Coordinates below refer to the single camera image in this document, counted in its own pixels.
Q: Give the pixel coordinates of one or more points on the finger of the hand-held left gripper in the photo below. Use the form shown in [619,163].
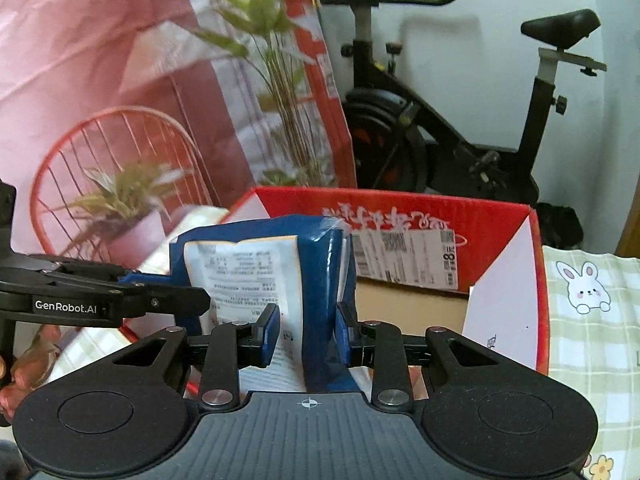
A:
[170,302]
[145,278]

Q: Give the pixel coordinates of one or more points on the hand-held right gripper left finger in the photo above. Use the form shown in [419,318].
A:
[269,336]

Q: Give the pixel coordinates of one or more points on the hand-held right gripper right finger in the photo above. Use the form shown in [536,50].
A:
[345,332]

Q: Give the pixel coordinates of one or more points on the blue plastic packet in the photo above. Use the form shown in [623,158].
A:
[320,260]

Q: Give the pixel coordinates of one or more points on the red strawberry print box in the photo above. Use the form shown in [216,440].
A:
[290,202]

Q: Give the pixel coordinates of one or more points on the person's left hand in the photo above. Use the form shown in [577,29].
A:
[27,375]

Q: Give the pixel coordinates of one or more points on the black exercise bike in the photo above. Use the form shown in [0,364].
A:
[400,125]

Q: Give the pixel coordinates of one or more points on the checked bunny print tablecloth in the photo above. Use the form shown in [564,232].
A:
[590,360]

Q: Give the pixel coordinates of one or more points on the brown wooden door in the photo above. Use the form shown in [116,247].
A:
[631,235]

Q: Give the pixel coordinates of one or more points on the pink wall poster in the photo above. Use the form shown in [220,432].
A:
[75,60]

